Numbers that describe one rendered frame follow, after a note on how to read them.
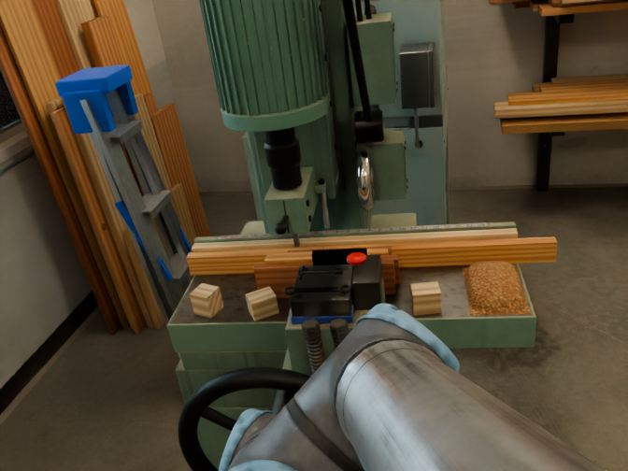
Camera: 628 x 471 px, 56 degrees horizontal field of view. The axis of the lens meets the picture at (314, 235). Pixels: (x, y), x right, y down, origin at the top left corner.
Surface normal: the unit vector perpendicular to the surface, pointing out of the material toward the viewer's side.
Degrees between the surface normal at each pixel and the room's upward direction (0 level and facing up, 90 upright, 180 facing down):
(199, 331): 90
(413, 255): 90
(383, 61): 90
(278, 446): 33
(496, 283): 15
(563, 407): 0
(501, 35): 90
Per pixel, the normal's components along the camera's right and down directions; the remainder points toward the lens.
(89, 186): 0.96, -0.04
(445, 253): -0.12, 0.48
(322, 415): -0.37, -0.41
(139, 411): -0.13, -0.87
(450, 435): -0.51, -0.86
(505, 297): -0.18, -0.51
